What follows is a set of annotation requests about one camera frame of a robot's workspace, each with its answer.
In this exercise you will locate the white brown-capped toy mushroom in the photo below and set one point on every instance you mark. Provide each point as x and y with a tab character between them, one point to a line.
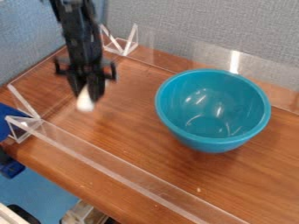
85	103

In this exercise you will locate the clear acrylic barrier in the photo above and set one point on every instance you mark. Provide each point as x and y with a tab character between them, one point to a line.
41	91
115	186
177	53

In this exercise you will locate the clear acrylic back barrier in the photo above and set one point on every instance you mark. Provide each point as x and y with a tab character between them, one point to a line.
177	53

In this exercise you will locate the blue plastic bowl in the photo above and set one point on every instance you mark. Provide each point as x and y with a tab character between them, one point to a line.
213	109

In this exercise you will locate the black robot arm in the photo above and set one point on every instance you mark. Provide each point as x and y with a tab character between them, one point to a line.
75	12

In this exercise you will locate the clear acrylic front barrier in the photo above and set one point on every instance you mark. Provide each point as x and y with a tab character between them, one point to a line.
115	186

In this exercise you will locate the blue table clamp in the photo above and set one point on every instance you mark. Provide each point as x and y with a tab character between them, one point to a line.
10	166

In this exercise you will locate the clear acrylic left barrier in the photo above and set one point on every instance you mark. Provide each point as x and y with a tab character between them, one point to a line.
41	91

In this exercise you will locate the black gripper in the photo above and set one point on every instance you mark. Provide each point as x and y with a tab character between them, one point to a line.
86	66

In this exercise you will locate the black and white corner object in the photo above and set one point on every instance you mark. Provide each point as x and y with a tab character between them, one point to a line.
13	214

